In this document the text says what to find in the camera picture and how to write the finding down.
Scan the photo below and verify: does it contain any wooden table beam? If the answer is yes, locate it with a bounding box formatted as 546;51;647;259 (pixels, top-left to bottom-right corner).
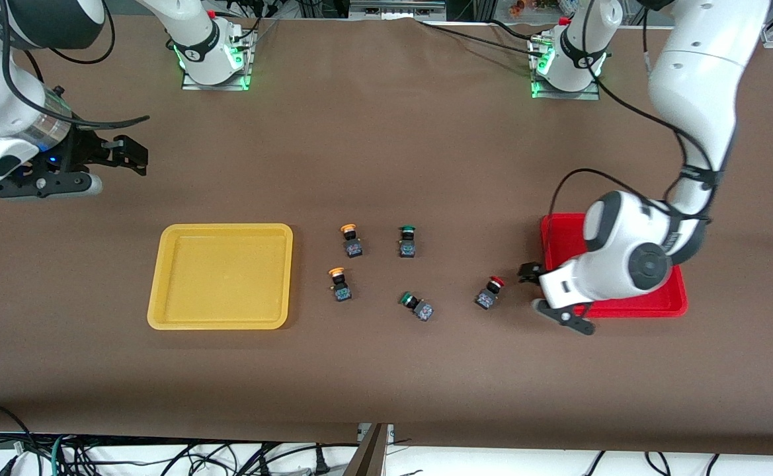
343;423;390;476

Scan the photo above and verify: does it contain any aluminium frame rail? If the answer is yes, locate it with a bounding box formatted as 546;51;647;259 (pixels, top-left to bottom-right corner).
350;0;447;21

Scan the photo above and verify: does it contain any yellow plastic tray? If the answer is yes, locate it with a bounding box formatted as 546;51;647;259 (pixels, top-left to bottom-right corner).
147;223;294;330

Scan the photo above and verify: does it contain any brown table cover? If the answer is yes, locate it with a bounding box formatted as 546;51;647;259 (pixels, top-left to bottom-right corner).
0;15;773;457

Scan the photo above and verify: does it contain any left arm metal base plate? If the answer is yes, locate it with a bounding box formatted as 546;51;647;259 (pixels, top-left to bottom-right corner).
528;36;602;101

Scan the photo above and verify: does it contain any yellow push button switch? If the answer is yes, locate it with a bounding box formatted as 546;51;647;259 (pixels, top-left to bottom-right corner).
328;266;353;303
340;223;364;258

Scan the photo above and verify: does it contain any red plastic tray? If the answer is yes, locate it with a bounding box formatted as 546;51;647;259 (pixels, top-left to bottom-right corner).
540;213;688;319

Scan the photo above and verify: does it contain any long black table cable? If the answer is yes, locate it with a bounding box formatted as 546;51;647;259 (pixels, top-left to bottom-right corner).
416;20;538;52

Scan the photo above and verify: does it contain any short black table cable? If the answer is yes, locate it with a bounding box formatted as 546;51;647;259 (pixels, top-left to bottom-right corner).
489;19;549;40

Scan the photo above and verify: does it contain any red push button switch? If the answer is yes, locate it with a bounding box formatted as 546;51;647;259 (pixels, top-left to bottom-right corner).
474;275;506;310

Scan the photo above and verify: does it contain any white metal bracket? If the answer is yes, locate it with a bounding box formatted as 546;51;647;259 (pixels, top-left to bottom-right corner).
357;423;395;446

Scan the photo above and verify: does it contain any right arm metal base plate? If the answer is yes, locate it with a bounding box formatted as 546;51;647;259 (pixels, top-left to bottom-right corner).
181;30;255;92

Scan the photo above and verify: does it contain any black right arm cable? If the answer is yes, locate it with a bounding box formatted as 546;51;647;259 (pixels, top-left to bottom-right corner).
0;0;151;130

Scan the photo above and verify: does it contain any black looped floor cable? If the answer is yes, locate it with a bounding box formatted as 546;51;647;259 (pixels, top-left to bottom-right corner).
0;402;38;476

